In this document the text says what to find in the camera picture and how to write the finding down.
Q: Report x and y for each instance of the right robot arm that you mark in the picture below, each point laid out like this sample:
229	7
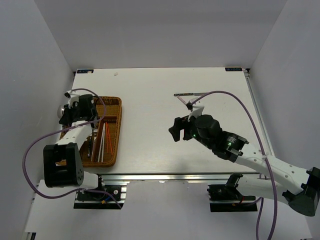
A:
297	187

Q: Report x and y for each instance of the blue table label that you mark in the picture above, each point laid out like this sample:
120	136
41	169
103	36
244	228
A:
233	69
84	71

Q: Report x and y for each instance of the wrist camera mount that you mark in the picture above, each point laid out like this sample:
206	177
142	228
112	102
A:
73	98
197	110

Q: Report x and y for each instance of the pink handled table knife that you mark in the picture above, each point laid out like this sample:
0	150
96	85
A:
186	103

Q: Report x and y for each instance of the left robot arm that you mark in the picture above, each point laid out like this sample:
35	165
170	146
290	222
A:
62	161

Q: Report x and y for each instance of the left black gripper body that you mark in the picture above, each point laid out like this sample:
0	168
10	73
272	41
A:
71	113

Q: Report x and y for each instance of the dark handled fork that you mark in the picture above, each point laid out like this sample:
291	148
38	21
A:
90	145

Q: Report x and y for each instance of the dark handled table knife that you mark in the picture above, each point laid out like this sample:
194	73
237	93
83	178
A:
188	94

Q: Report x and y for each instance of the orange chopstick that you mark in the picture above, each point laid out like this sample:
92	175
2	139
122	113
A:
109	138
106	139

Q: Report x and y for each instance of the aluminium table rail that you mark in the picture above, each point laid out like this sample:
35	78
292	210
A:
262	125

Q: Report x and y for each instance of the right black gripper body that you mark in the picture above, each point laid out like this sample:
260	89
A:
190	131

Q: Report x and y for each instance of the left blue table label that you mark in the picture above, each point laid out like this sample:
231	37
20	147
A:
84	71

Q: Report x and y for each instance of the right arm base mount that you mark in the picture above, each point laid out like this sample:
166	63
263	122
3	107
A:
222	200

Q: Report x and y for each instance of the pink handled fork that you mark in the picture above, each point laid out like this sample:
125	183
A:
94	144

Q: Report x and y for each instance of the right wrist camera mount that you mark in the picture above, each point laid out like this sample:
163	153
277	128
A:
197	110

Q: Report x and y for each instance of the right blue table label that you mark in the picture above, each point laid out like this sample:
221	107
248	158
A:
233	69

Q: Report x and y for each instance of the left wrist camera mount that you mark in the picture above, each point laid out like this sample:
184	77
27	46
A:
73	98

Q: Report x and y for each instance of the brown wicker cutlery tray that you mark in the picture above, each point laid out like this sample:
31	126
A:
109	109

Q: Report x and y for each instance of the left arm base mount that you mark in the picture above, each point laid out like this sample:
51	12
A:
100	201

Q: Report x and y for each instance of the dark handled spoon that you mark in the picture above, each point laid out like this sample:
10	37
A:
60	111

